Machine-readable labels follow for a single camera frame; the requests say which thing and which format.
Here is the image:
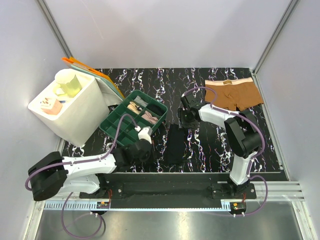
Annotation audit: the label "black underwear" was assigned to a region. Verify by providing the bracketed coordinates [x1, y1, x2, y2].
[163, 124, 185, 165]

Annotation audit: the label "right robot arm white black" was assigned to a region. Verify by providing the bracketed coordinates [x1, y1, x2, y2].
[178, 94, 265, 199]

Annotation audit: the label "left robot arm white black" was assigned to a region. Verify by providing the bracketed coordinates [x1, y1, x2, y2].
[25, 139, 153, 202]

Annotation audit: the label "pink rolled sock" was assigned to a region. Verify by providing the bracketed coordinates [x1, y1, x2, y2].
[141, 111, 158, 125]

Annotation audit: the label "green divided organizer tray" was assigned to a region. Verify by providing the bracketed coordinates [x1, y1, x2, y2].
[99, 90, 168, 147]

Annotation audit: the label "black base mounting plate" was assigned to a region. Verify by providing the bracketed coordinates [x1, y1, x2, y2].
[47, 171, 288, 210]

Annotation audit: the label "beige rolled sock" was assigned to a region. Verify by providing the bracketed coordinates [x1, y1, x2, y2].
[127, 101, 143, 115]

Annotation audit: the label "grey rolled sock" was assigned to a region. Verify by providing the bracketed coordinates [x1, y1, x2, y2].
[134, 96, 149, 108]

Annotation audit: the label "brown boxer briefs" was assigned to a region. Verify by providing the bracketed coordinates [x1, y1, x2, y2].
[205, 77, 264, 111]

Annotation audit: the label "white storage bin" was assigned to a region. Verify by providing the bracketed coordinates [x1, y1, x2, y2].
[28, 70, 110, 147]

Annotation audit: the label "yellow green cup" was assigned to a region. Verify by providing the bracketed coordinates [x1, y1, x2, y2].
[53, 69, 82, 98]

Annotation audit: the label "pink box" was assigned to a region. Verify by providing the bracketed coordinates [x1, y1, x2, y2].
[40, 97, 63, 115]

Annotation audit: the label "orange and teal folders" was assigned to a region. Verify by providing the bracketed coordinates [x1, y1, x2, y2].
[61, 57, 125, 100]

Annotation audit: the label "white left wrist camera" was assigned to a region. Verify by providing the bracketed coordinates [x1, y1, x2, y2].
[134, 126, 152, 144]

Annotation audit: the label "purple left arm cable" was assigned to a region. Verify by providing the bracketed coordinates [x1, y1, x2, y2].
[24, 114, 141, 238]

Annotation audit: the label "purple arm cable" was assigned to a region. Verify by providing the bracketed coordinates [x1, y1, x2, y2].
[182, 86, 269, 217]
[24, 114, 141, 238]

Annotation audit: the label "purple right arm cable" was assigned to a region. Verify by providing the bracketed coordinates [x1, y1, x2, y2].
[182, 86, 269, 217]

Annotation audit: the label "aluminium front rail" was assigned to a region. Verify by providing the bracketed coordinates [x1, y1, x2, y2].
[41, 179, 304, 212]

